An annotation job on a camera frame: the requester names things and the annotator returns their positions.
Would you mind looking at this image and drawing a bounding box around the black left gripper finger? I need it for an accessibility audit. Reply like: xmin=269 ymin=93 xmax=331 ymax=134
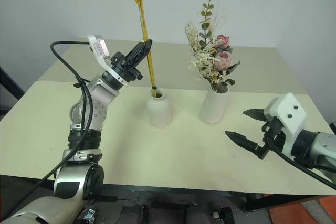
xmin=130 ymin=39 xmax=153 ymax=69
xmin=122 ymin=40 xmax=148 ymax=62

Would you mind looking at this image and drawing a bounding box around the tall tapered white vase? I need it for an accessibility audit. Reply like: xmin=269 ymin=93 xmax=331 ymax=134
xmin=199 ymin=87 xmax=229 ymax=125

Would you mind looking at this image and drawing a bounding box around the black table frame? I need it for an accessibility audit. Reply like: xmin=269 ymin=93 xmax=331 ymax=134
xmin=0 ymin=174 xmax=336 ymax=212

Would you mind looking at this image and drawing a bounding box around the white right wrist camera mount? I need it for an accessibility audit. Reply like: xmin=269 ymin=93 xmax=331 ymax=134
xmin=263 ymin=92 xmax=308 ymax=156

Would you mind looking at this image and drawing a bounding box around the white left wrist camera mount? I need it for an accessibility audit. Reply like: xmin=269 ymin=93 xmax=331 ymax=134
xmin=87 ymin=34 xmax=129 ymax=87

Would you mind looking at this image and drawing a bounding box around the small silver metal clamp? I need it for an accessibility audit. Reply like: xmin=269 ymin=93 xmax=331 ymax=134
xmin=81 ymin=208 xmax=96 ymax=221

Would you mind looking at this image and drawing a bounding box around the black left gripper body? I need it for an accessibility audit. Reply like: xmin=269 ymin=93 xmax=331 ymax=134
xmin=110 ymin=51 xmax=144 ymax=82

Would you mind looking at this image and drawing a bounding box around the pink rose flower bouquet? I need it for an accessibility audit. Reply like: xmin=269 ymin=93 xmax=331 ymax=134
xmin=184 ymin=0 xmax=242 ymax=93

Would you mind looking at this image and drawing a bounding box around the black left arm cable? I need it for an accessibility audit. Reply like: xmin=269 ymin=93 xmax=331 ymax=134
xmin=0 ymin=40 xmax=96 ymax=218

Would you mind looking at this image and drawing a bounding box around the yellow wheat flower bouquet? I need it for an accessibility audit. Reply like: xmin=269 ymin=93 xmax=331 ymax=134
xmin=121 ymin=0 xmax=159 ymax=98

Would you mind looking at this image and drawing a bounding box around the short rounded white vase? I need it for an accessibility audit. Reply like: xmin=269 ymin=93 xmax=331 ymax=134
xmin=145 ymin=89 xmax=173 ymax=129

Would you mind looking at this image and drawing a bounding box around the black furniture frame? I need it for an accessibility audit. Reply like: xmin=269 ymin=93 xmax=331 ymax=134
xmin=0 ymin=66 xmax=26 ymax=110

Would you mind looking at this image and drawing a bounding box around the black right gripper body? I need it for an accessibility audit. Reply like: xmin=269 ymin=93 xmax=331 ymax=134
xmin=256 ymin=117 xmax=286 ymax=161

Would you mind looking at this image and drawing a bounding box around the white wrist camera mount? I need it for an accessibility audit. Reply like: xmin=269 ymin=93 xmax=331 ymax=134
xmin=87 ymin=34 xmax=129 ymax=87
xmin=263 ymin=92 xmax=308 ymax=156

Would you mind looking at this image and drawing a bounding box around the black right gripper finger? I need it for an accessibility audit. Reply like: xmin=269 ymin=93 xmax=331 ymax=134
xmin=243 ymin=108 xmax=267 ymax=123
xmin=225 ymin=130 xmax=260 ymax=155

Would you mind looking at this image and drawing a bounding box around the dark rounded shape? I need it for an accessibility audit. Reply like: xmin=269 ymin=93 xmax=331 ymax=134
xmin=120 ymin=202 xmax=149 ymax=224

